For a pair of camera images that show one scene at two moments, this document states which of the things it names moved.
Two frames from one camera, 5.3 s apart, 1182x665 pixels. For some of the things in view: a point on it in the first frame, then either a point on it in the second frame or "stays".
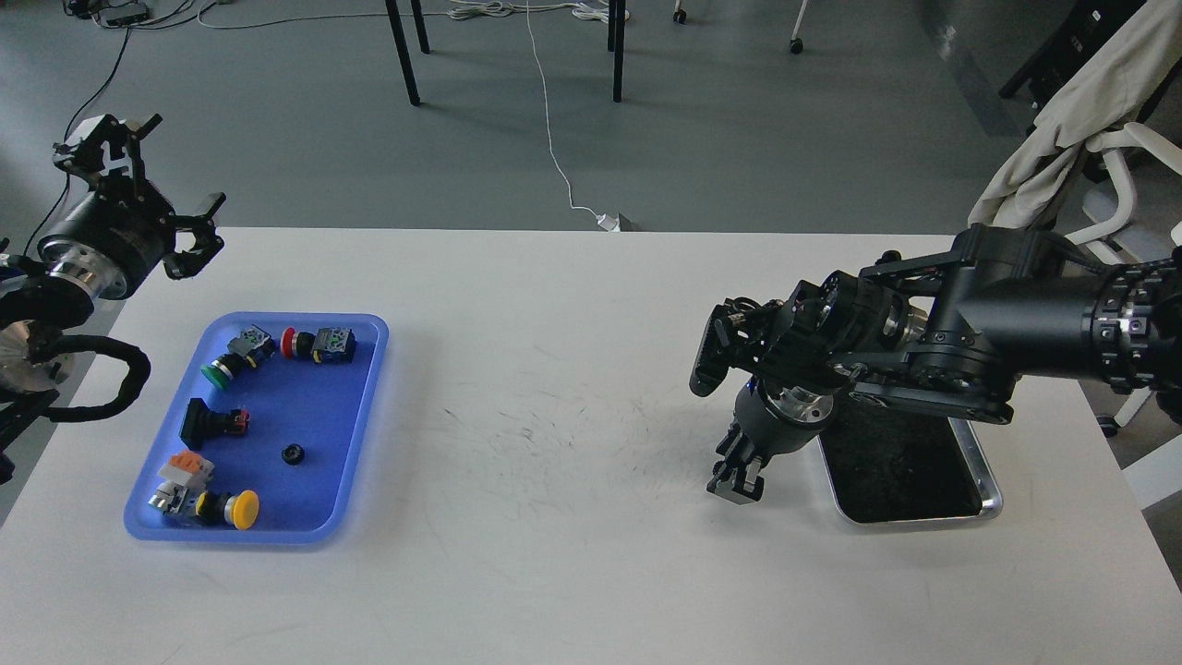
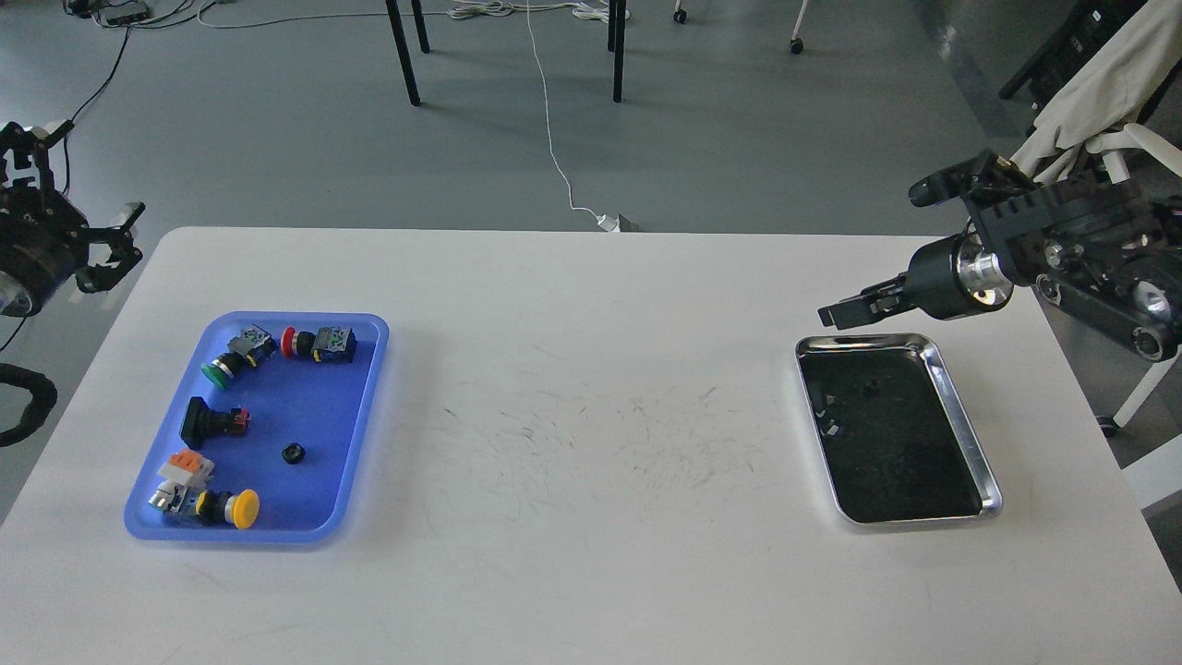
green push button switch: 251,347 stays
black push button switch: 201,423 stays
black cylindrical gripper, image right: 776,420 -> 946,277
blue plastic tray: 269,435 stays
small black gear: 293,454 stays
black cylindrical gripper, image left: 113,241 -> 43,235
